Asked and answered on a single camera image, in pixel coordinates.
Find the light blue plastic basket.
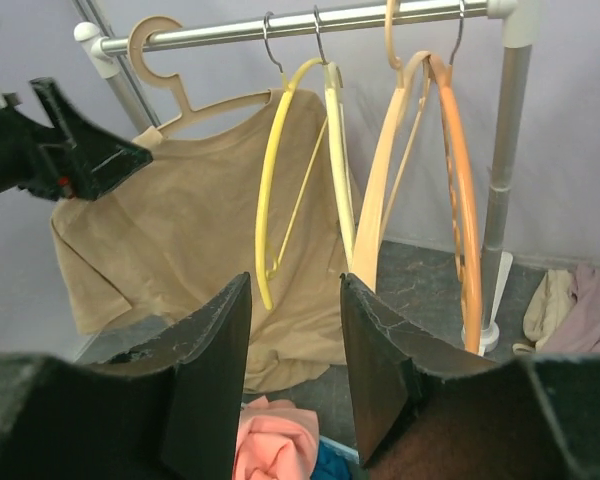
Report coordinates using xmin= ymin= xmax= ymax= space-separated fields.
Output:
xmin=320 ymin=435 xmax=359 ymax=463

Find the orange hanger of blue shirt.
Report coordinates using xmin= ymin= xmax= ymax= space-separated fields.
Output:
xmin=427 ymin=0 xmax=483 ymax=355

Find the mauve clothes pile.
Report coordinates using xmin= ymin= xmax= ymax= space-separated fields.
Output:
xmin=538 ymin=264 xmax=600 ymax=354

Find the beige hanger of beige shirt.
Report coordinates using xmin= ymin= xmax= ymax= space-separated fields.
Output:
xmin=127 ymin=15 xmax=272 ymax=137

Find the yellow hanger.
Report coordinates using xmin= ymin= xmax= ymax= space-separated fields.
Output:
xmin=254 ymin=10 xmax=330 ymax=312

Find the beige t shirt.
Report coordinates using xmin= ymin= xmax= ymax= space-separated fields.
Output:
xmin=50 ymin=89 xmax=347 ymax=392

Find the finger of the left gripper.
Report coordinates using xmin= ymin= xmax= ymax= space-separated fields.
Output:
xmin=30 ymin=77 xmax=153 ymax=201

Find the pink t shirt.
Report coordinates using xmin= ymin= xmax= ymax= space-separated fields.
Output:
xmin=232 ymin=396 xmax=319 ymax=480

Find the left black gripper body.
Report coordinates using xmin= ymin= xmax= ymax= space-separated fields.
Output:
xmin=16 ymin=140 xmax=75 ymax=201

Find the white hanger of grey shirt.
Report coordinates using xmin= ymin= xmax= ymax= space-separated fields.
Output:
xmin=313 ymin=6 xmax=355 ymax=268

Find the blue t shirt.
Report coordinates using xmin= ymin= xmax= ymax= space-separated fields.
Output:
xmin=310 ymin=443 xmax=352 ymax=480

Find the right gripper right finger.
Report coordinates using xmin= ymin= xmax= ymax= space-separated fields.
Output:
xmin=340 ymin=274 xmax=600 ymax=479

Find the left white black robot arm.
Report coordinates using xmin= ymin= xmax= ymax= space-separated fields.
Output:
xmin=0 ymin=77 xmax=153 ymax=202

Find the metal clothes rack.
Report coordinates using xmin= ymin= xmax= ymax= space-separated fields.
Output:
xmin=72 ymin=0 xmax=536 ymax=357

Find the cream garment on floor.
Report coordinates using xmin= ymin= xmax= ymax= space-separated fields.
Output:
xmin=512 ymin=269 xmax=575 ymax=355

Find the beige plastic hanger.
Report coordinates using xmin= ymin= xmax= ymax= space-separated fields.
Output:
xmin=350 ymin=0 xmax=431 ymax=291

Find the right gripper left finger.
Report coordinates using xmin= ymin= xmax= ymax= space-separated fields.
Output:
xmin=0 ymin=273 xmax=252 ymax=479

